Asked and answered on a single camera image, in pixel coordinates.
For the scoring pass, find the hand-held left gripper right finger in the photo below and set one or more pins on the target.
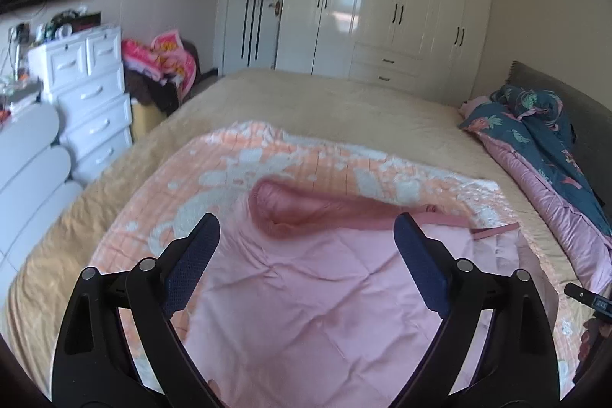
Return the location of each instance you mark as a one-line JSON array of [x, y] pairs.
[[420, 264]]

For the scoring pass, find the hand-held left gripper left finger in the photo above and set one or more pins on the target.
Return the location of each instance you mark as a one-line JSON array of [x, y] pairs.
[[193, 264]]

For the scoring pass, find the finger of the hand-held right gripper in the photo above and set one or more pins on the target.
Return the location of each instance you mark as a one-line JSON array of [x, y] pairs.
[[590, 300]]

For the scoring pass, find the pink garment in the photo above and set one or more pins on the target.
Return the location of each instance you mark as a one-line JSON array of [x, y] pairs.
[[311, 283]]

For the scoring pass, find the dark clothes pile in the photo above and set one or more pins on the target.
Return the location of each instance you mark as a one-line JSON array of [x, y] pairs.
[[153, 90]]

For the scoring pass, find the person's right hand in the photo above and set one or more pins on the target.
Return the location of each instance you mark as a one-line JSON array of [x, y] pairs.
[[589, 338]]

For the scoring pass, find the orange white patterned blanket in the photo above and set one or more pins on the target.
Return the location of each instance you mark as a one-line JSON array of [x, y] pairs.
[[296, 159]]

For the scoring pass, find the yellow storage box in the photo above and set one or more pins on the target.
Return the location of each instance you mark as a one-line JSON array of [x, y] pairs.
[[146, 121]]

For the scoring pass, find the blue pink printed quilt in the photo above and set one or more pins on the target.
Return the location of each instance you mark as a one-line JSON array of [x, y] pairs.
[[526, 135]]

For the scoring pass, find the pink pillow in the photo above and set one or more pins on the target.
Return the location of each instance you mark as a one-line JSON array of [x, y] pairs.
[[474, 104]]

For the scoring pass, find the beige bed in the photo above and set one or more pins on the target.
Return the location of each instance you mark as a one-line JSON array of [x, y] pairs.
[[334, 102]]

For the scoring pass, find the white drawer chest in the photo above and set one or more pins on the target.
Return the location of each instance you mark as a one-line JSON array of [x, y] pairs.
[[86, 102]]

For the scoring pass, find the grey headboard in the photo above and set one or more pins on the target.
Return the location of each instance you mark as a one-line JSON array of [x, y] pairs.
[[583, 97]]

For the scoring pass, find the pink printed blanket pile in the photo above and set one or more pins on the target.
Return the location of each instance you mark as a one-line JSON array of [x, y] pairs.
[[162, 54]]

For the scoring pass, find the white door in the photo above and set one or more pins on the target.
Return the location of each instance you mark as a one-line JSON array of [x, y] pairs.
[[234, 30]]

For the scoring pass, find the desk clutter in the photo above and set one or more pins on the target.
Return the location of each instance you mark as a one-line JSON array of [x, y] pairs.
[[16, 95]]

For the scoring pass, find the dark red box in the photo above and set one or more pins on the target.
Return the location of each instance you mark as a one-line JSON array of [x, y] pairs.
[[87, 22]]

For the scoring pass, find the small items clutter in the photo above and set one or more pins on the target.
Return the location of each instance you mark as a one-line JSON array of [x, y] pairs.
[[55, 28]]

